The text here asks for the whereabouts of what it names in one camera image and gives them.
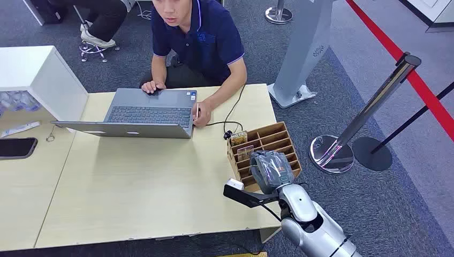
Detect person's right hand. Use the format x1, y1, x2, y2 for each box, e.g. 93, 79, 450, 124
141, 80, 167, 95

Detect white counter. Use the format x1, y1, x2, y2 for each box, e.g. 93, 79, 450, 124
398, 0, 454, 34

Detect grey open laptop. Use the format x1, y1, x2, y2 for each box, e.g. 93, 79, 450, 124
50, 88, 198, 139

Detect white flat packet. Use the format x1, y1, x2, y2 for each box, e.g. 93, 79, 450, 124
0, 122, 41, 139

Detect red barrier belt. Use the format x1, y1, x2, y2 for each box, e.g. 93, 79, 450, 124
345, 0, 454, 143

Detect chrome stool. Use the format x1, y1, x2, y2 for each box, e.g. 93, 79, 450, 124
72, 5, 120, 64

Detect grey kiosk stand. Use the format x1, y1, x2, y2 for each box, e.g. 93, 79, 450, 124
267, 0, 335, 110

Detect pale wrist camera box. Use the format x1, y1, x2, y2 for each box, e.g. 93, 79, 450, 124
226, 178, 245, 191

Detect seated person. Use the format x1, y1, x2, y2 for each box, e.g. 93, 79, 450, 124
48, 0, 138, 49

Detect black stanchion post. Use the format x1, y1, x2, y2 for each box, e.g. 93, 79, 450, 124
352, 81, 454, 172

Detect white cabinet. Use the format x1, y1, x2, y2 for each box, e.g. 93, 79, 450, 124
0, 45, 89, 123

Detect brown patterned card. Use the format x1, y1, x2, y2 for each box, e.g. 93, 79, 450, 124
237, 145, 255, 162

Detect white floor cable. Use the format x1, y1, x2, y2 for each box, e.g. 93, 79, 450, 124
136, 0, 154, 21

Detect person's left hand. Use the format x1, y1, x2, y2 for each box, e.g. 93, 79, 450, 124
192, 100, 213, 129

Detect wooden slotted card organizer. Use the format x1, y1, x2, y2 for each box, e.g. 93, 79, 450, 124
226, 122, 303, 193

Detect black smartphone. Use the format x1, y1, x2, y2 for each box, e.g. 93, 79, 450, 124
0, 137, 39, 161

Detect chrome round stanchion base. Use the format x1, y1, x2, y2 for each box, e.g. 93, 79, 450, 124
264, 0, 294, 26

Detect person at desk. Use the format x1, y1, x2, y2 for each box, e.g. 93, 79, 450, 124
141, 0, 248, 129

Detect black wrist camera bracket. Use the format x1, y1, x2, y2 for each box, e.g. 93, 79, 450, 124
223, 184, 282, 223

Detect clear plastic water bottles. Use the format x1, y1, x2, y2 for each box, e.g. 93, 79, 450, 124
0, 90, 43, 116

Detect gold printed hotel card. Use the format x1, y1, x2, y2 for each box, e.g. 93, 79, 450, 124
230, 130, 248, 147

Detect black desk cable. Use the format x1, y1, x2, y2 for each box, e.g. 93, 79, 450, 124
206, 84, 247, 140

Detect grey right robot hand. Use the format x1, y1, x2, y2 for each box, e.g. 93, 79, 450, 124
249, 150, 296, 195

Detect chrome stanchion post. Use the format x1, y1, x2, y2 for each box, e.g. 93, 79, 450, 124
309, 52, 422, 175

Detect black box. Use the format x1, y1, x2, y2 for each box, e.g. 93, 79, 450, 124
22, 0, 69, 27

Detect person's hand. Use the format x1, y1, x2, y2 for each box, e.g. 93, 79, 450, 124
141, 80, 167, 95
192, 100, 213, 129

